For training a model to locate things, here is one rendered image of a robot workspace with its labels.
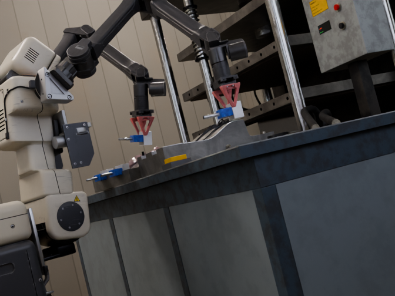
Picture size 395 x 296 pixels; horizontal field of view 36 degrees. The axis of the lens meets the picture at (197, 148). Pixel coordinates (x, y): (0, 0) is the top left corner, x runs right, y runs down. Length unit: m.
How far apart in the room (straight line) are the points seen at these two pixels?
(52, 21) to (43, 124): 3.01
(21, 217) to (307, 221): 0.85
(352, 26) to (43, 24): 3.08
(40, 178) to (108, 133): 2.98
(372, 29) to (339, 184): 0.94
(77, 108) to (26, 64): 2.82
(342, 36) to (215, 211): 1.06
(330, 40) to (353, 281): 1.21
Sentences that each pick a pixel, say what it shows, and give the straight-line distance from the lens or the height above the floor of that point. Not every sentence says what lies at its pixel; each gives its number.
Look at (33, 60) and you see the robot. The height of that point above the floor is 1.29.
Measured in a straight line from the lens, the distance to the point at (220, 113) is 2.01.
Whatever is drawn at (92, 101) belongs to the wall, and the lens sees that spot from 5.14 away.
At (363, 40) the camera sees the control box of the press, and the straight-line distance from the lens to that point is 2.61.
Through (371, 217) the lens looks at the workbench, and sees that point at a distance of 1.95.
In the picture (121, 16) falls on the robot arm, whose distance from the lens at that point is 2.33.
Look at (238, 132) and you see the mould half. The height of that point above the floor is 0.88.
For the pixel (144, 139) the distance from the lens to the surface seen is 2.42.
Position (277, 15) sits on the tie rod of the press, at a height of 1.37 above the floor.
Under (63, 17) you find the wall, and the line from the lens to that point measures 5.27.
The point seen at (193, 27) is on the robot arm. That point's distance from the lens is 2.17.
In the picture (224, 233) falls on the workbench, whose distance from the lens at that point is 1.96.
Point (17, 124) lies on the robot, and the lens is 2.21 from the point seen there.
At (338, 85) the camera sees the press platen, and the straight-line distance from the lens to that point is 3.01.
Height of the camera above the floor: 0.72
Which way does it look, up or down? 3 degrees up
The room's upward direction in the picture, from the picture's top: 14 degrees counter-clockwise
